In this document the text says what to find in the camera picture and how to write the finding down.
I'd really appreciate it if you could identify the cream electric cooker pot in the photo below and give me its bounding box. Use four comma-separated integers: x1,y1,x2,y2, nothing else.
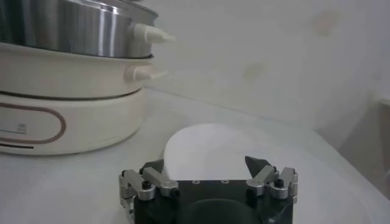
0,42,170,156

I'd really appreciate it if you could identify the perforated steel steamer basket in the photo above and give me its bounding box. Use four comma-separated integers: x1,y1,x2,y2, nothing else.
0,0,177,59

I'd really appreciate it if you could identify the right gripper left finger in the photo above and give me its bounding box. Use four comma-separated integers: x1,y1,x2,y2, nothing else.
118,158,180,214

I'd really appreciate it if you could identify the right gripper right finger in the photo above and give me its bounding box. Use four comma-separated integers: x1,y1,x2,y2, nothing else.
244,155,299,202

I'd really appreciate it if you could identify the white round plate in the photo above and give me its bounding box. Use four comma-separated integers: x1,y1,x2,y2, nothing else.
163,123,305,183

